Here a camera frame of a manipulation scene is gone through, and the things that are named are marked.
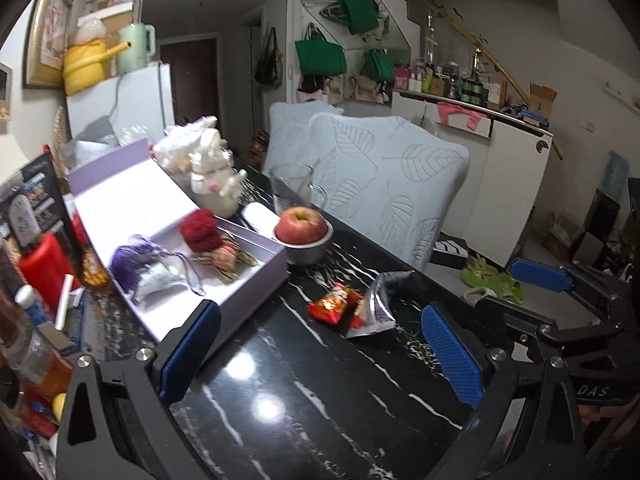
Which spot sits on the white paper roll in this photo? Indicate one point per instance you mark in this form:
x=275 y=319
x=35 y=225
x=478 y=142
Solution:
x=260 y=218

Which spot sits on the white printed snack bag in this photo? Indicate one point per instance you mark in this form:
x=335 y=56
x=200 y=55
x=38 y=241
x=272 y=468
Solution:
x=160 y=277

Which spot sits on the white fridge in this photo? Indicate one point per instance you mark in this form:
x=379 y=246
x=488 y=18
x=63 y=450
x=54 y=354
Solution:
x=142 y=98

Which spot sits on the silver foil snack packet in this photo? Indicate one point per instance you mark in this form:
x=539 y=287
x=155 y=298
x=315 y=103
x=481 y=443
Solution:
x=373 y=316

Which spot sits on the brown nut snack bag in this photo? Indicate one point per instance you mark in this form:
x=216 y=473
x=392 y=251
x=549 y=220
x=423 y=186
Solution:
x=224 y=259

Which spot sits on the cardboard box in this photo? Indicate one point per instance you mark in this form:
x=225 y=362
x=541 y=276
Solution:
x=541 y=99

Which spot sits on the front leaf pattern cushion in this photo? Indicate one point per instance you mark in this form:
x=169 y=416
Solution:
x=388 y=179

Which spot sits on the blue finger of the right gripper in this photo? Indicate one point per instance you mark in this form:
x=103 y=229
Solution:
x=538 y=274

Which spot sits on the purple tassel pouch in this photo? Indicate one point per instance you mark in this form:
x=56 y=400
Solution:
x=132 y=258

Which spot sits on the lilac open gift box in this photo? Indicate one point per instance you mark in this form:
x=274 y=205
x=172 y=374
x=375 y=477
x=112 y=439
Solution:
x=124 y=193

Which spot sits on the leaf pattern cushion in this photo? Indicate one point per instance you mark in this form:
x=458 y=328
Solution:
x=388 y=179
x=289 y=132

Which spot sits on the rear leaf pattern cushion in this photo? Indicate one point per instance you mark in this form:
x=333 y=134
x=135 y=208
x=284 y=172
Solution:
x=289 y=132

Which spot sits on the plastic bag of snacks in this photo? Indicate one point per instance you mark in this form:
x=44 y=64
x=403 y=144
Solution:
x=172 y=151

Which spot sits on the yellow enamel pot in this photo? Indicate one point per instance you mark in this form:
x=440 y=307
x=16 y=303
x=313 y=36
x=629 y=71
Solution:
x=86 y=65

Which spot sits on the red gold snack packet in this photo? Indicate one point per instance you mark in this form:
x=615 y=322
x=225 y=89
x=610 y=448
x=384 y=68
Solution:
x=341 y=304

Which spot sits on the green slippers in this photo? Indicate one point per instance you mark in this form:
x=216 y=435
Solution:
x=484 y=280

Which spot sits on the red plastic container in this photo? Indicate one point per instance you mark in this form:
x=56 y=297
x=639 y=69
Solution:
x=45 y=269

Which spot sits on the yellow lemon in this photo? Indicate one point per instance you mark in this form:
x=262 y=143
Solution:
x=58 y=404

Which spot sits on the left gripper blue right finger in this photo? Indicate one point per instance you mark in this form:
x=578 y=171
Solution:
x=460 y=367

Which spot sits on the white cabinet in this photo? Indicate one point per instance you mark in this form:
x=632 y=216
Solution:
x=508 y=159

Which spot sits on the red apple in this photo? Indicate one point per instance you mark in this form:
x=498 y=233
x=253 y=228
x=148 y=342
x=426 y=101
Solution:
x=300 y=226

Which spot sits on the framed picture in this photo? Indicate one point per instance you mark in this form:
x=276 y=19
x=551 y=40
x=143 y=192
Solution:
x=46 y=44

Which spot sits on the small metal bowl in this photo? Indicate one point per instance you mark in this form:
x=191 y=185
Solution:
x=309 y=254

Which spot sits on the mint green kettle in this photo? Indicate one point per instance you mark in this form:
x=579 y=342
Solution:
x=141 y=42

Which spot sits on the glass mug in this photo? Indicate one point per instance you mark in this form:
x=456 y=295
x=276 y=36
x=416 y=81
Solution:
x=292 y=185

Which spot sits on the green tote bag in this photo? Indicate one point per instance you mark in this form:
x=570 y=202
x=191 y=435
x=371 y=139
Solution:
x=319 y=57

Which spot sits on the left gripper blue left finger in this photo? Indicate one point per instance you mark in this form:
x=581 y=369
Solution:
x=182 y=352

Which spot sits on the cream rabbit water bottle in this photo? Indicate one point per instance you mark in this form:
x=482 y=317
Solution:
x=215 y=184

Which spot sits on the wall intercom panel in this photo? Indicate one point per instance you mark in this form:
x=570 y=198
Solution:
x=5 y=92

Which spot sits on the red fluffy scrunchie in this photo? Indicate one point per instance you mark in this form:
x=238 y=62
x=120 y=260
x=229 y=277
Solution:
x=199 y=230

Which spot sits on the person's right hand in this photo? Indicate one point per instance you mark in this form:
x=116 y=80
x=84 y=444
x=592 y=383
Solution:
x=591 y=413

